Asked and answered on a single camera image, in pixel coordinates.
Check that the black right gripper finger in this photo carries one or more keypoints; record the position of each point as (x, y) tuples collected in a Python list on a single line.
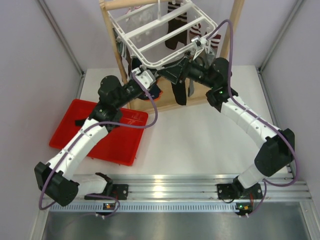
[(180, 63), (173, 73)]

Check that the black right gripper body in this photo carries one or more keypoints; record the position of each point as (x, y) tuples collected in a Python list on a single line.
[(197, 73)]

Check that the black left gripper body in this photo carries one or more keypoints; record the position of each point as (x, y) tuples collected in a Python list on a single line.
[(130, 92)]

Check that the black sock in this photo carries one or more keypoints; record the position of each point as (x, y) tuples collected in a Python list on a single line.
[(179, 92), (79, 122)]

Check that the white plastic clip hanger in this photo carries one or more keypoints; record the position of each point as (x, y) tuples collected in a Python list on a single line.
[(169, 38)]

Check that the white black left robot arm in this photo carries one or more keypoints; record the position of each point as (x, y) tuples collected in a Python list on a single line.
[(55, 177)]

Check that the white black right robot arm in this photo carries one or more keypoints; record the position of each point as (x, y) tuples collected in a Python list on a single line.
[(276, 146)]

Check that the white fluffy sock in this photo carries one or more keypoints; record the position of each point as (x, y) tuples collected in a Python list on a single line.
[(139, 20)]

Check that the red plastic tray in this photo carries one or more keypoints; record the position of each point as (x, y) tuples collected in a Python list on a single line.
[(120, 146)]

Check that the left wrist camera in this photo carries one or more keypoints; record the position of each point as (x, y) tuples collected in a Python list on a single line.
[(144, 78)]

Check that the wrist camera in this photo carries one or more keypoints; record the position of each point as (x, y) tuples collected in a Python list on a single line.
[(201, 44), (144, 78)]

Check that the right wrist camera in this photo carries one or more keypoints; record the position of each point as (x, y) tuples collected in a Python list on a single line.
[(201, 44)]

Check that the wooden hanger stand frame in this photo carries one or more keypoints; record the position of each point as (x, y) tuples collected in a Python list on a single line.
[(167, 100)]

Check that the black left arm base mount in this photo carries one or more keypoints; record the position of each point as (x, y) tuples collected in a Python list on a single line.
[(117, 191)]

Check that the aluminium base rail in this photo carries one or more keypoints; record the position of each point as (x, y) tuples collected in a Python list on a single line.
[(178, 195)]

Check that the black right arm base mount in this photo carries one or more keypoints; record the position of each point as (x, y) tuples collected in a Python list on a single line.
[(228, 192)]

